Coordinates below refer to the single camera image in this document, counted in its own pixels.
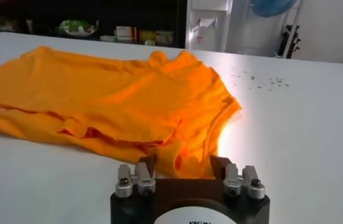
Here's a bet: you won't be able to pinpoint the white red medicine box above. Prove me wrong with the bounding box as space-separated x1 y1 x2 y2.
115 26 138 42

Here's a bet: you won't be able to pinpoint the white green medicine box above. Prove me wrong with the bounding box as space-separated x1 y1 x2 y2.
155 30 175 45

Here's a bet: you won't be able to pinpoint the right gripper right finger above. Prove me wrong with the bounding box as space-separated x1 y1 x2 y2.
209 154 266 200

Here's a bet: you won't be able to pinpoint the white water dispenser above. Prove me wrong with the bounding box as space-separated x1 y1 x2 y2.
186 0 235 52

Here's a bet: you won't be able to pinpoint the yellow green medicine box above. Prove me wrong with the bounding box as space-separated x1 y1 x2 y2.
139 29 157 43

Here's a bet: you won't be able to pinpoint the white jug rack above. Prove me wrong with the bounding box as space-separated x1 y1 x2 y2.
226 0 306 59

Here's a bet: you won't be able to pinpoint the black stand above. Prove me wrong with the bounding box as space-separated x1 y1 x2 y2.
277 24 302 59

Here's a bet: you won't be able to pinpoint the orange t-shirt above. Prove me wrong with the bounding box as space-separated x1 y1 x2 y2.
0 45 243 180

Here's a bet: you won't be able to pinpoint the blue water jug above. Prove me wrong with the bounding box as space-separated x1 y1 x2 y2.
250 0 299 18

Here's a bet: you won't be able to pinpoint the scattered dark crumbs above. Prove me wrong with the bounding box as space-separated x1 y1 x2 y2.
229 70 291 91

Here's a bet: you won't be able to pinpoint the green white snack bag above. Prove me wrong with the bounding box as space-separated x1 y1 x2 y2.
56 19 100 38

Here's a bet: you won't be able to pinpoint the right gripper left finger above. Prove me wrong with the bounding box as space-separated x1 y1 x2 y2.
115 154 157 198

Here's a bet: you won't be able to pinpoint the black shelving unit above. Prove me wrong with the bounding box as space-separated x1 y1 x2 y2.
0 0 188 49

